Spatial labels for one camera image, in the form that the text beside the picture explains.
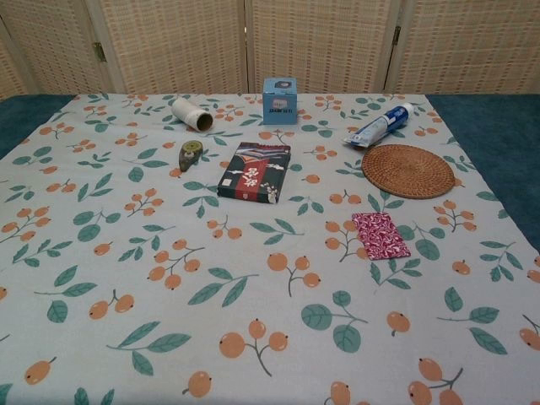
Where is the pink patterned packet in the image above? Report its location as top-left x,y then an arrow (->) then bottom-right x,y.
351,212 -> 412,262

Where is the green brown correction tape dispenser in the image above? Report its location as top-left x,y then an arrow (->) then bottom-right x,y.
176,139 -> 204,173

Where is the small blue cardboard box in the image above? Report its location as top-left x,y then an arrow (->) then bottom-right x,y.
262,77 -> 300,126

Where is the white paper roll cardboard core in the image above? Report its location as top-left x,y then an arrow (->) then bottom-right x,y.
170,95 -> 214,132

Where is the blue white toothpaste tube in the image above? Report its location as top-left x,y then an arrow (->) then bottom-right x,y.
342,102 -> 416,149

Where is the round woven rattan coaster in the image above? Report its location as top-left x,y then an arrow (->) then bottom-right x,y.
361,143 -> 456,200

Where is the fruit and leaf print tablecloth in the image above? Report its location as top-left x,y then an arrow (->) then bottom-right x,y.
0,92 -> 540,405

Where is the woven bamboo screen panel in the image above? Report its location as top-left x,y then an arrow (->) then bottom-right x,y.
246,0 -> 402,94
0,0 -> 123,95
390,0 -> 540,96
0,16 -> 35,100
86,0 -> 250,95

